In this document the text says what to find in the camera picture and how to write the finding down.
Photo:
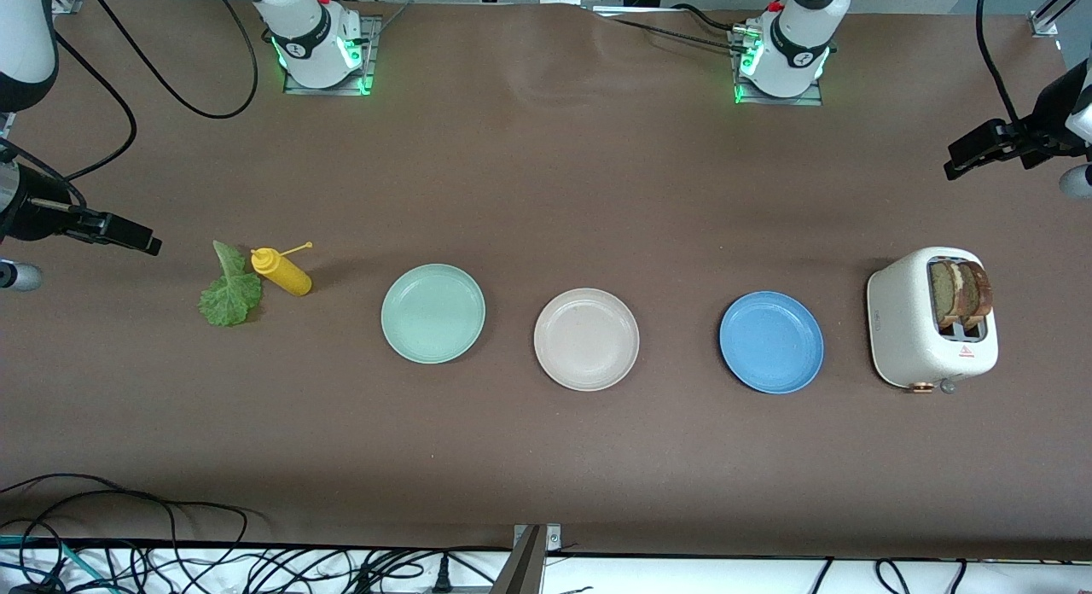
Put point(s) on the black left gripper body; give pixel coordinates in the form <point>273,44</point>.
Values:
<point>1047,123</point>

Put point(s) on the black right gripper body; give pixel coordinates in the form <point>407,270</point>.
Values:
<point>34,216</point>

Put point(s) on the green lettuce leaf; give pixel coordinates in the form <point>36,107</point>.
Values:
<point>229,302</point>

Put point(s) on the brown bread slice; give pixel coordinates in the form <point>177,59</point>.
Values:
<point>942,291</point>
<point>979,291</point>

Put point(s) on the yellow squeeze bottle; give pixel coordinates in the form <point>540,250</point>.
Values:
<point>286,274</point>

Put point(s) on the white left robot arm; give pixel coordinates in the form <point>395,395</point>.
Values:
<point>798,31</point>

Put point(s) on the blue plate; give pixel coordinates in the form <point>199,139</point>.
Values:
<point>772,342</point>

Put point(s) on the mint green plate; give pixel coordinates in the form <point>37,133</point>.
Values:
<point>432,314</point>

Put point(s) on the beige plate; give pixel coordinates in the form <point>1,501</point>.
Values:
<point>586,340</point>

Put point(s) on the white speckled toaster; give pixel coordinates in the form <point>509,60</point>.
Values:
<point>896,321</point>

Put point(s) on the black power plug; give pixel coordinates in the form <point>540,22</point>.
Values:
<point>441,577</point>

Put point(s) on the aluminium profile bar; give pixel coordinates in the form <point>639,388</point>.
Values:
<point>520,568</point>

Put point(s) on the metal corner bracket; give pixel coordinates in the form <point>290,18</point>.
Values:
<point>553,538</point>

